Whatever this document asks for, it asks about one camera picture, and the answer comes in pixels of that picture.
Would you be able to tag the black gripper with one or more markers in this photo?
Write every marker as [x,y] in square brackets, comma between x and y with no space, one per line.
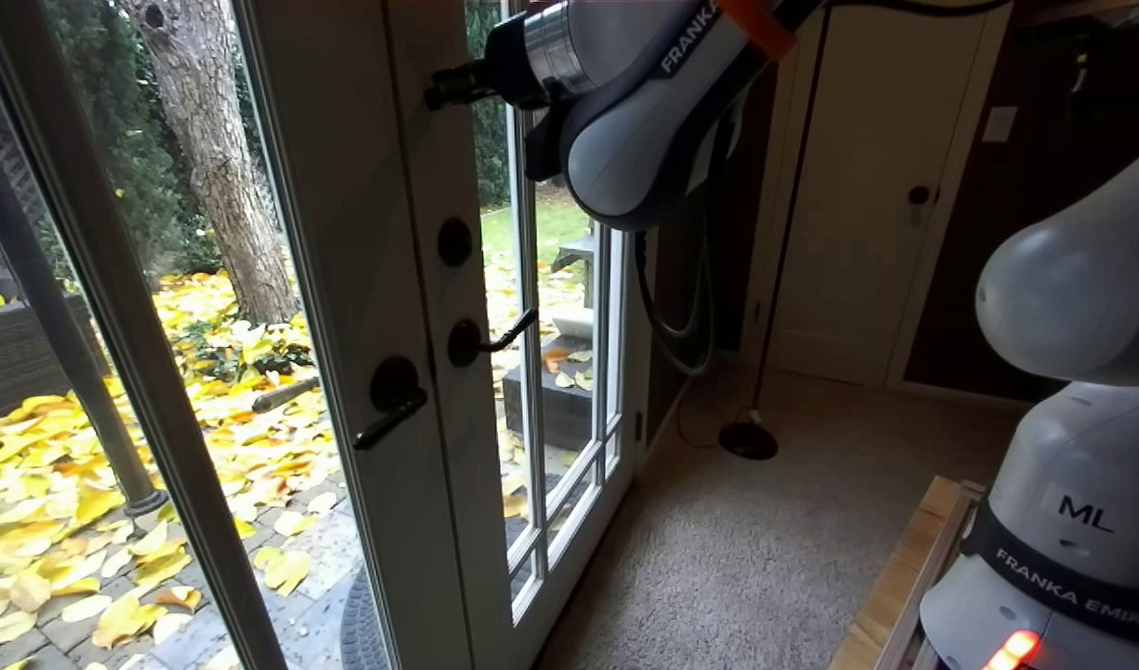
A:
[519,67]

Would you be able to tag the white glass door with deadbolt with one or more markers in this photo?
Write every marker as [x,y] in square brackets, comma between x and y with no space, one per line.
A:
[483,469]

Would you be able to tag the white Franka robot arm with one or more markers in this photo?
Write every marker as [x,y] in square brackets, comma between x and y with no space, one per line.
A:
[646,134]

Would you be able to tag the round door deadbolt lock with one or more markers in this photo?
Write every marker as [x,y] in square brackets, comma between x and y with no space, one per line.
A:
[455,240]

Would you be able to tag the white glass door without deadbolt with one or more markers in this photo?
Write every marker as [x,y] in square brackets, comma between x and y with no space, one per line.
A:
[334,246]

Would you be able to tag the white interior door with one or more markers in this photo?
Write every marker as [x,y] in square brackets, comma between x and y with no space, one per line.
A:
[869,246]

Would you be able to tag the dark round door knob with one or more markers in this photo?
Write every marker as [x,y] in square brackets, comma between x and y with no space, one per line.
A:
[922,195]

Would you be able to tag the dark round door mat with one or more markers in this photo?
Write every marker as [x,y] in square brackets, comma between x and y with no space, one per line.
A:
[365,635]

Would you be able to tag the dark green cypress shrub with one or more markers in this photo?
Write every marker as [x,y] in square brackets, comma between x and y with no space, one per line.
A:
[489,134]

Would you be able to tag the grey garden bench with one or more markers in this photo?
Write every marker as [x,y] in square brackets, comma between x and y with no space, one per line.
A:
[575,263]

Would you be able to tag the grey tree trunk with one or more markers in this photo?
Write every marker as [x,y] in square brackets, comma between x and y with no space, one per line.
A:
[216,160]

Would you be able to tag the dark box holding leaves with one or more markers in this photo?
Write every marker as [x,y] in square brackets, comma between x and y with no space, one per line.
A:
[562,416]

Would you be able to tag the black stand with round base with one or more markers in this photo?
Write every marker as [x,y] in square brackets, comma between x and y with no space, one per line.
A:
[750,439]

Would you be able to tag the dark metal patio pole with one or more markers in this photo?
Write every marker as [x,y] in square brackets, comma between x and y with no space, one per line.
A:
[84,375]

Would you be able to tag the dark wicker planter box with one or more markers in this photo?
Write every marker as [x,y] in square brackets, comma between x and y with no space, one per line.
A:
[14,360]

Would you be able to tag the wooden robot platform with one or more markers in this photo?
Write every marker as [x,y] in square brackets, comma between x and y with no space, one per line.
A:
[897,581]

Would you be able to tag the white light switch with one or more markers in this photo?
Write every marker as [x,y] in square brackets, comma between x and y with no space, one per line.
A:
[999,124]

